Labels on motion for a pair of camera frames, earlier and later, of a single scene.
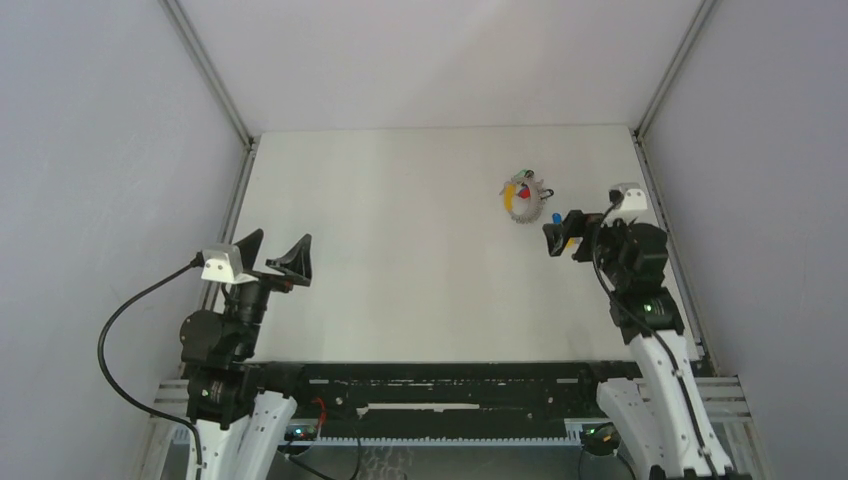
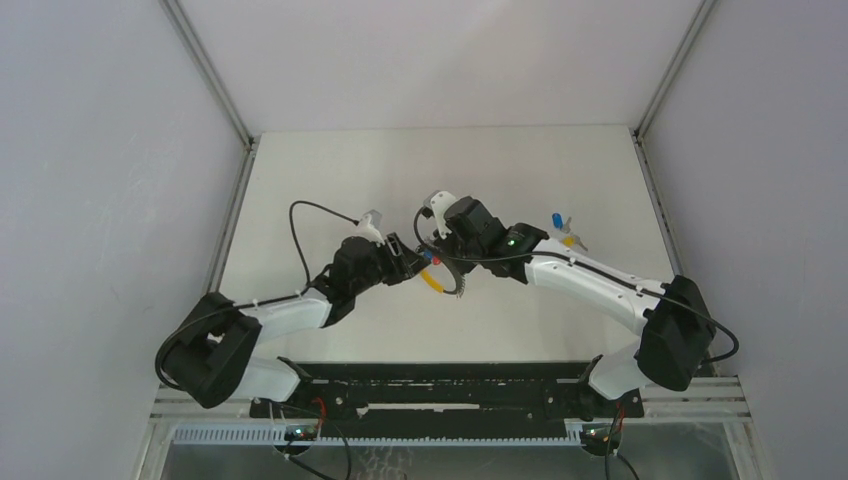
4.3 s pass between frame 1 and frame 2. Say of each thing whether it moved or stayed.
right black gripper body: moved
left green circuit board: stayed
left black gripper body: moved
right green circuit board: stayed
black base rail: stayed
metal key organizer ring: moved
